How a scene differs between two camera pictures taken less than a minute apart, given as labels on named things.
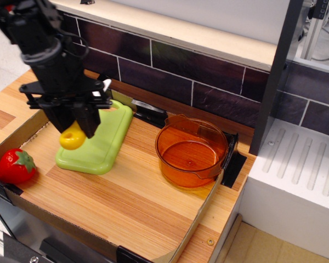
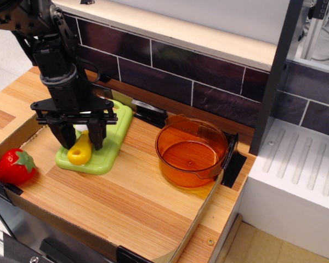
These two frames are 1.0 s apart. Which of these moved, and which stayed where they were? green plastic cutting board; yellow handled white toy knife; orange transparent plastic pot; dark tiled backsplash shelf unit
Moved: yellow handled white toy knife
Stayed: orange transparent plastic pot; green plastic cutting board; dark tiled backsplash shelf unit
